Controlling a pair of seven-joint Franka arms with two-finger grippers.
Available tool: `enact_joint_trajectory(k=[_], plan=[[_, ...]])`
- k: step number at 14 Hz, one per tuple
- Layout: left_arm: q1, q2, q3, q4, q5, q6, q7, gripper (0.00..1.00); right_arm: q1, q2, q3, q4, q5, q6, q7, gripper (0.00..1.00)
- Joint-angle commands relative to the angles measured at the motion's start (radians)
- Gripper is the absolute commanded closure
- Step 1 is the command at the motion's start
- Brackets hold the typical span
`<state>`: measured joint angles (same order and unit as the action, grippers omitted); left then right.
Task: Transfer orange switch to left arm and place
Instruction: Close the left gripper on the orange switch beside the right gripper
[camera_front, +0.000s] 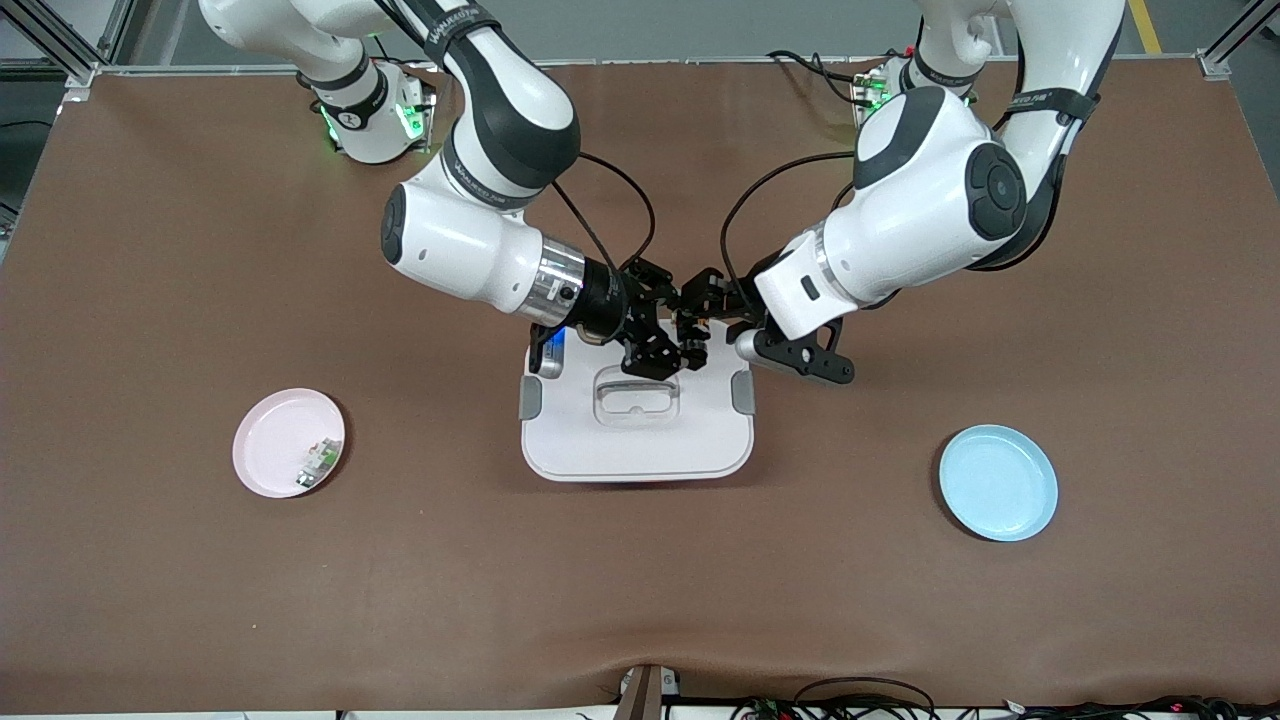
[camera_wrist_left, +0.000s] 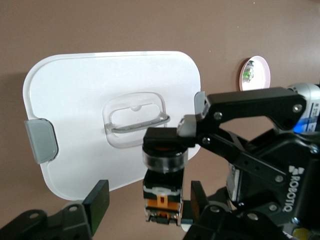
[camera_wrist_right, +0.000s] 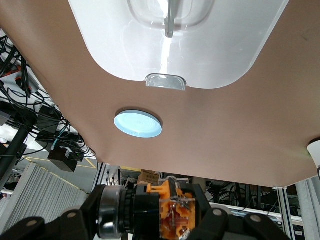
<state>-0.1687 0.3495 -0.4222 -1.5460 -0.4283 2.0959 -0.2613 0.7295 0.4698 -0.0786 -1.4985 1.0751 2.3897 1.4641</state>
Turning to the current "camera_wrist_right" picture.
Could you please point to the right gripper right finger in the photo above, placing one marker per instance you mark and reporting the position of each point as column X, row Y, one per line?
column 225, row 225

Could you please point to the white corrugated partition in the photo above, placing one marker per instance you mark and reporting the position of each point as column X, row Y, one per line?
column 37, row 195

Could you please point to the brown cardboard box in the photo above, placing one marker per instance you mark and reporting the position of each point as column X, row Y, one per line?
column 148, row 177

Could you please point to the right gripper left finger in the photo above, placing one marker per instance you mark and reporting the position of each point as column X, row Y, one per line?
column 75, row 225

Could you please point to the grey box latch clip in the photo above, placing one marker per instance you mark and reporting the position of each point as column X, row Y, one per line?
column 165, row 82

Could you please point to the black stand pole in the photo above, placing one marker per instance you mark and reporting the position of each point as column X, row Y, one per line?
column 12, row 150

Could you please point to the light blue round plate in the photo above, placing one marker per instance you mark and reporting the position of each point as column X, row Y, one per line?
column 137, row 123

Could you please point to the brown table cover sheet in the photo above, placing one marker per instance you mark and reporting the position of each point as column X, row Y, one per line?
column 225, row 125

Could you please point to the white lidded storage box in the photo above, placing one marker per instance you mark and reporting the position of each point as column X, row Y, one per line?
column 175, row 57

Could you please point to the black power adapter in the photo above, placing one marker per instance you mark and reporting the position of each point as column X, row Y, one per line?
column 48, row 120
column 62, row 157

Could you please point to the orange and black switch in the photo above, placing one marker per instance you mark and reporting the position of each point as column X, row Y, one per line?
column 172, row 215

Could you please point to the aluminium frame post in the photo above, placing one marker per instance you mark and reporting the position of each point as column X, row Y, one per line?
column 102, row 175
column 281, row 200

